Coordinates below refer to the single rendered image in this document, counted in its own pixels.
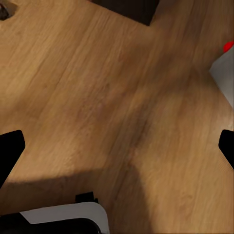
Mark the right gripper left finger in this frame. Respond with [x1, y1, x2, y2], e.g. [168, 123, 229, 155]
[0, 130, 25, 188]

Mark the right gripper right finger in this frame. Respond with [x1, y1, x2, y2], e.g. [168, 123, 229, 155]
[218, 130, 234, 169]

